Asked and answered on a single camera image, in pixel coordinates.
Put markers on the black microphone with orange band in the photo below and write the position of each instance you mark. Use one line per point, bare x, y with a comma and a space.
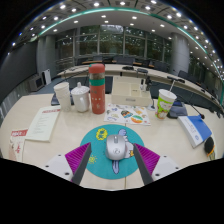
209, 145

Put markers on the black desk device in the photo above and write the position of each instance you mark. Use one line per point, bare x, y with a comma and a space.
178, 111

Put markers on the blue and white book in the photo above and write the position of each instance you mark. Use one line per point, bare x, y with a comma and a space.
196, 128

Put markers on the silver computer mouse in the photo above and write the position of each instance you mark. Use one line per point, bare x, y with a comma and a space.
115, 148

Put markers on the white lidded mug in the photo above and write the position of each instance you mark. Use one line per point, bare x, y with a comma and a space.
81, 99

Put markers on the round teal cartoon mouse pad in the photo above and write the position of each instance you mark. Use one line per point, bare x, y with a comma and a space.
103, 166

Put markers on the stack of white paper cups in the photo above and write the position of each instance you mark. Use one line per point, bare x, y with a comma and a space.
62, 96

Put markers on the dark office chairs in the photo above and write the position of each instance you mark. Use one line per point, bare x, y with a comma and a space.
125, 60

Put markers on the beige cardboard box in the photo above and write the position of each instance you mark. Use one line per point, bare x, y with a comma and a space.
131, 96

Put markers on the red thermos bottle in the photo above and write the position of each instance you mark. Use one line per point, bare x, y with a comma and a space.
97, 90

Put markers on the white printed paper sheet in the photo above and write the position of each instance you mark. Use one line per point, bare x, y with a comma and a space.
43, 123

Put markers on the green printed cup with straw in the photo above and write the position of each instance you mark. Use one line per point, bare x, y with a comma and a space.
164, 105

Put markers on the colourful sticker sheet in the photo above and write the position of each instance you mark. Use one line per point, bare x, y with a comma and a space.
128, 115

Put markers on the ceiling lights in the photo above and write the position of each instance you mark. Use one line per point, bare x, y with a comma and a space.
121, 4

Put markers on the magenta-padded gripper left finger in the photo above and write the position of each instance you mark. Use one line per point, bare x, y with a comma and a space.
77, 156

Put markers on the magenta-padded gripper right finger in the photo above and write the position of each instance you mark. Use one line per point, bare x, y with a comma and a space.
146, 157

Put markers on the red and white pamphlet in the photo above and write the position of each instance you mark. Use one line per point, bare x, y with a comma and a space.
17, 145

